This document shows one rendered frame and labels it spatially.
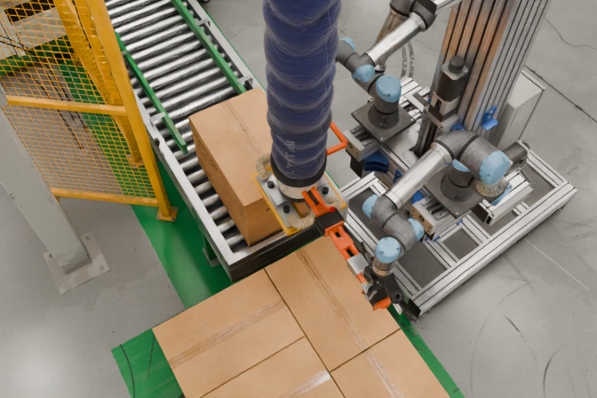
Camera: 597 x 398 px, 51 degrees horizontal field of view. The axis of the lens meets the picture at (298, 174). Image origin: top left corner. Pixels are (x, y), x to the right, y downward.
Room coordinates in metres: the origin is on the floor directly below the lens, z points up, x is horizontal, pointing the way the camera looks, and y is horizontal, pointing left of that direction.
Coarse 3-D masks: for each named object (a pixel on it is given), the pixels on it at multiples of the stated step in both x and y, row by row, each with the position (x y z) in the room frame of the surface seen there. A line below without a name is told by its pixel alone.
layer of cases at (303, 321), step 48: (240, 288) 1.22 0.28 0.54; (288, 288) 1.22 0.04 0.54; (336, 288) 1.23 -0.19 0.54; (192, 336) 0.98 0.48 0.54; (240, 336) 0.98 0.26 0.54; (288, 336) 0.99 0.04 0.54; (336, 336) 0.99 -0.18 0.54; (384, 336) 0.99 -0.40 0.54; (192, 384) 0.76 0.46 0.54; (240, 384) 0.77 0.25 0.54; (288, 384) 0.77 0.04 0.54; (336, 384) 0.77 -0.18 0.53; (384, 384) 0.77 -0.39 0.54; (432, 384) 0.77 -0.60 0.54
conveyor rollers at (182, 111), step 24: (120, 0) 3.26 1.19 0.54; (144, 0) 3.26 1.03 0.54; (168, 0) 3.25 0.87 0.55; (144, 24) 3.05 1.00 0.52; (168, 24) 3.04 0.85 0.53; (168, 48) 2.85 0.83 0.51; (192, 48) 2.83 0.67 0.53; (216, 48) 2.83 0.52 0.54; (192, 72) 2.63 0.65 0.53; (216, 72) 2.62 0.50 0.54; (168, 96) 2.45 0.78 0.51; (192, 96) 2.44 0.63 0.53; (216, 96) 2.43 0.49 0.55; (168, 144) 2.08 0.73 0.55; (192, 144) 2.08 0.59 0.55; (216, 216) 1.62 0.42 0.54; (240, 240) 1.48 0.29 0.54; (264, 240) 1.48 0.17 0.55
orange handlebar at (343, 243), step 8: (336, 128) 1.68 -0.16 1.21; (344, 144) 1.60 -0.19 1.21; (328, 152) 1.56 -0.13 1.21; (304, 192) 1.35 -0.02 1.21; (312, 192) 1.36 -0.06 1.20; (312, 200) 1.32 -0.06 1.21; (320, 200) 1.32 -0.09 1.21; (312, 208) 1.28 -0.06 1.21; (344, 232) 1.17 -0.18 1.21; (336, 240) 1.14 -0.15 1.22; (344, 240) 1.14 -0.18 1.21; (344, 248) 1.10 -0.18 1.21; (352, 248) 1.10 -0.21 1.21; (344, 256) 1.07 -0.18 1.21; (360, 280) 0.97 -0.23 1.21; (384, 304) 0.88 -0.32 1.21
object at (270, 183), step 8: (256, 176) 1.51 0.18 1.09; (272, 176) 1.51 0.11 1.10; (256, 184) 1.47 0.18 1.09; (264, 184) 1.46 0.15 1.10; (272, 184) 1.45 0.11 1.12; (264, 192) 1.43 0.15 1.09; (272, 200) 1.38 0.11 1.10; (272, 208) 1.35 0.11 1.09; (280, 208) 1.35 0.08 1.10; (288, 208) 1.33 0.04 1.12; (296, 208) 1.35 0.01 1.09; (280, 216) 1.31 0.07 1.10; (280, 224) 1.28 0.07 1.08; (288, 224) 1.27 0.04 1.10; (288, 232) 1.23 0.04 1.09; (296, 232) 1.24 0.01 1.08
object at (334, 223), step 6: (336, 210) 1.26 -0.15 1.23; (318, 216) 1.24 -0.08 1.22; (324, 216) 1.24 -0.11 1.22; (330, 216) 1.24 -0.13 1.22; (336, 216) 1.24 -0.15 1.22; (318, 222) 1.21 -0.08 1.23; (324, 222) 1.21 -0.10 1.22; (330, 222) 1.21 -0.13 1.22; (336, 222) 1.21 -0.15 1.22; (342, 222) 1.21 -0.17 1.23; (318, 228) 1.20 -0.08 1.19; (324, 228) 1.18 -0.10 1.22; (330, 228) 1.18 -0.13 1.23; (336, 228) 1.19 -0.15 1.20; (324, 234) 1.18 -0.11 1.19
